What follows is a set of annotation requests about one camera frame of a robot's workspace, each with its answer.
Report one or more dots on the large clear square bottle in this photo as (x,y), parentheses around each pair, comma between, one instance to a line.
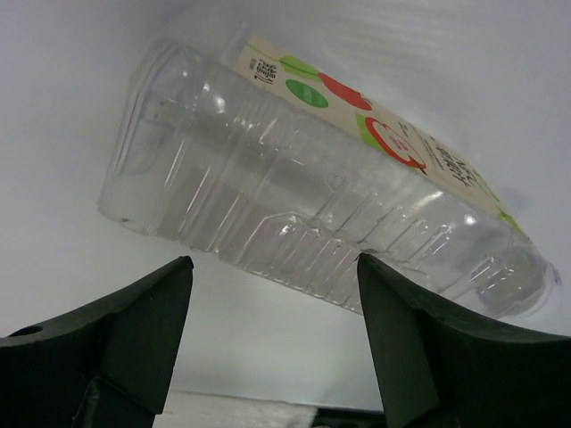
(233,148)

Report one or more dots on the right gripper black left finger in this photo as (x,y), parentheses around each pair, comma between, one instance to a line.
(106,364)

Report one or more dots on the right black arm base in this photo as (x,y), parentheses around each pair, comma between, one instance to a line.
(332,417)

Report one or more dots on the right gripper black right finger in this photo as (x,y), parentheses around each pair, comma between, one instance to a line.
(439,364)

